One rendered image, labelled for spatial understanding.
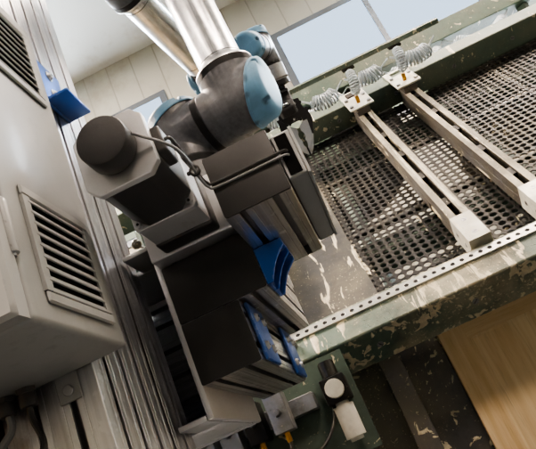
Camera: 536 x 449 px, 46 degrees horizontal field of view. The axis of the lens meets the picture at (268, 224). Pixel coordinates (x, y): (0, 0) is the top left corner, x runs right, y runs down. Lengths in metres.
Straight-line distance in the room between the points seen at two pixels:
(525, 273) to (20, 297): 1.30
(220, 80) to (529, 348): 1.13
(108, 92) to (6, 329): 4.53
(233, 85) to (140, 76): 3.89
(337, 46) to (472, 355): 3.19
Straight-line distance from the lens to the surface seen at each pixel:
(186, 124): 1.15
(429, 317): 1.60
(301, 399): 1.52
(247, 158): 0.78
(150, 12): 1.47
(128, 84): 5.01
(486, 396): 1.81
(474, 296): 1.61
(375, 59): 3.14
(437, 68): 2.69
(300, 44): 4.70
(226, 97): 1.13
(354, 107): 2.53
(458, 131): 2.17
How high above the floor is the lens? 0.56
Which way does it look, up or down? 22 degrees up
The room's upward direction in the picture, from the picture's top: 24 degrees counter-clockwise
